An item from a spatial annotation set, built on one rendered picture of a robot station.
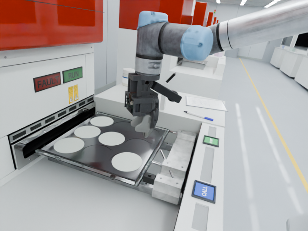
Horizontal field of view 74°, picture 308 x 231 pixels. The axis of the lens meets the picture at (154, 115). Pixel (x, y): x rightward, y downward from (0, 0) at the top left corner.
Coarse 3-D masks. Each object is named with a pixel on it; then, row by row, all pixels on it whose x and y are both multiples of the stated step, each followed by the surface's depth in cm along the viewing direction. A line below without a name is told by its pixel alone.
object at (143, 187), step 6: (60, 162) 73; (78, 168) 72; (90, 174) 71; (96, 174) 70; (108, 180) 69; (114, 180) 68; (126, 186) 67; (132, 186) 66; (138, 186) 66; (144, 186) 65; (150, 186) 65; (144, 192) 66; (150, 192) 65; (180, 198) 62
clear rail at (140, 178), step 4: (168, 132) 88; (164, 136) 84; (160, 140) 81; (164, 140) 82; (160, 144) 78; (156, 148) 75; (156, 152) 73; (152, 156) 70; (148, 160) 68; (148, 164) 66; (144, 168) 64; (144, 172) 63; (140, 176) 61; (140, 180) 60; (136, 184) 58
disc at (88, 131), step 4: (80, 128) 83; (84, 128) 83; (88, 128) 84; (92, 128) 84; (96, 128) 84; (76, 132) 80; (80, 132) 80; (84, 132) 80; (88, 132) 81; (92, 132) 81; (96, 132) 81; (80, 136) 78; (84, 136) 78; (88, 136) 78; (92, 136) 79
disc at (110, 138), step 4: (108, 132) 82; (112, 132) 83; (116, 132) 83; (100, 136) 79; (104, 136) 80; (108, 136) 80; (112, 136) 80; (116, 136) 80; (120, 136) 81; (100, 140) 77; (104, 140) 77; (108, 140) 77; (112, 140) 77; (116, 140) 78; (120, 140) 78; (124, 140) 78; (104, 144) 74; (108, 144) 75; (112, 144) 75; (116, 144) 75
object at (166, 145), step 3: (159, 141) 90; (162, 144) 89; (165, 144) 89; (168, 144) 88; (171, 144) 89; (162, 147) 90; (165, 147) 89; (168, 147) 89; (171, 147) 88; (168, 150) 89; (192, 150) 86; (192, 153) 86
